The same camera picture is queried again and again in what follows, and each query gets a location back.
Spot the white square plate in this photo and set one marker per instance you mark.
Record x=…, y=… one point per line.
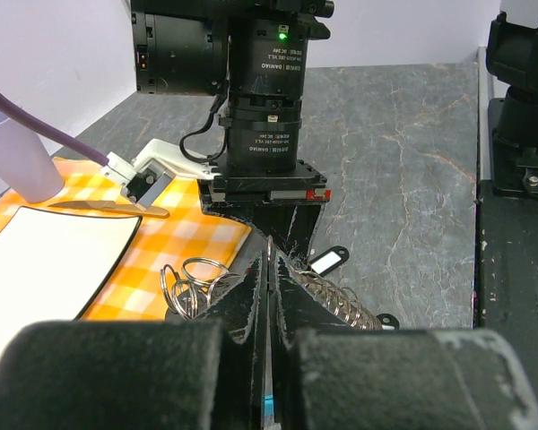
x=53, y=264

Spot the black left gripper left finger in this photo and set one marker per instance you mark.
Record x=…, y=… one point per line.
x=206, y=373

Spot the lilac plastic cup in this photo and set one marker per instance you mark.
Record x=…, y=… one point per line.
x=25, y=164

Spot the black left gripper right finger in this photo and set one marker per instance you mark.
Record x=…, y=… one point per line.
x=328, y=374

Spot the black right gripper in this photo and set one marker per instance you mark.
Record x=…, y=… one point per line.
x=284, y=206

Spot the black key tag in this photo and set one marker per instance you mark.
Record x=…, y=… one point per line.
x=329, y=260

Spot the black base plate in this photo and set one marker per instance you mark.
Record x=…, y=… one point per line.
x=507, y=228

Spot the gold knife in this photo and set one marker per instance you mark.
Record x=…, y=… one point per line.
x=113, y=207

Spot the orange white checkered cloth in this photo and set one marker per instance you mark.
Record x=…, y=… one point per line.
x=133, y=292

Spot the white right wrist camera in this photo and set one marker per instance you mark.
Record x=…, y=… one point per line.
x=146, y=177

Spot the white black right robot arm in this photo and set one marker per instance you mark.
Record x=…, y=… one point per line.
x=250, y=57

